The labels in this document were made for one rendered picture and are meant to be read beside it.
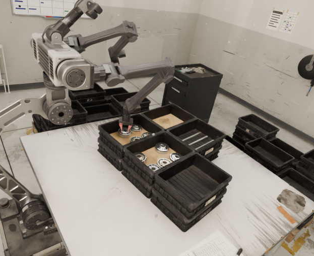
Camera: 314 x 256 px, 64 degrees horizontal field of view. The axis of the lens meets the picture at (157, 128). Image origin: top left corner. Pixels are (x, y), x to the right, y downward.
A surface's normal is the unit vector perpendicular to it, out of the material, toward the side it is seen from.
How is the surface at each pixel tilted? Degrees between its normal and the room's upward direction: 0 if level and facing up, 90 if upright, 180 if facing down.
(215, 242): 0
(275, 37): 90
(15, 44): 90
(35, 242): 0
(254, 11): 90
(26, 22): 90
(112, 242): 0
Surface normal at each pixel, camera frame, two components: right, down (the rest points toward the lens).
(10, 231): 0.16, -0.84
